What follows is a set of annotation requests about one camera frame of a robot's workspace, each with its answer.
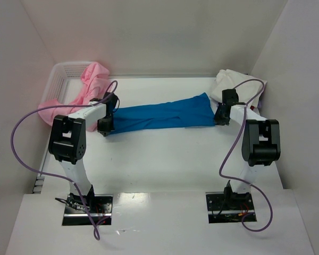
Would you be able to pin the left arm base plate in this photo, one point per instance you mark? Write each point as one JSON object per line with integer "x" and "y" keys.
{"x": 101, "y": 212}

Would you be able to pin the blue t shirt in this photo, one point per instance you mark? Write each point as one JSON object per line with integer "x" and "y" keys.
{"x": 185, "y": 113}

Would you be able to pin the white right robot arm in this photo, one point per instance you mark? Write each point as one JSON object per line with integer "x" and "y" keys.
{"x": 260, "y": 145}

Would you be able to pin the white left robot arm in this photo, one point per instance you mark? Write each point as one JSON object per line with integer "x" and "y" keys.
{"x": 68, "y": 144}

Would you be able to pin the white plastic basket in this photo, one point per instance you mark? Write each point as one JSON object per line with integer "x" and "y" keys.
{"x": 64, "y": 82}

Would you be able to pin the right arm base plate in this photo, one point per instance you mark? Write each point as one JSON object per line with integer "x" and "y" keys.
{"x": 230, "y": 211}

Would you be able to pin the white folded t shirt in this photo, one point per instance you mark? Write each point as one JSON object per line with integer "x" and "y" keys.
{"x": 228, "y": 79}

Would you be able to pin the pink t shirt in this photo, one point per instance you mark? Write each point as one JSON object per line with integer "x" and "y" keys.
{"x": 94, "y": 83}

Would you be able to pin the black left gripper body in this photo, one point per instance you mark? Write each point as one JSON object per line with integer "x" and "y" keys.
{"x": 105, "y": 125}

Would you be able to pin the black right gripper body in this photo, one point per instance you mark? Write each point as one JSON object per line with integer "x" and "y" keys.
{"x": 221, "y": 117}

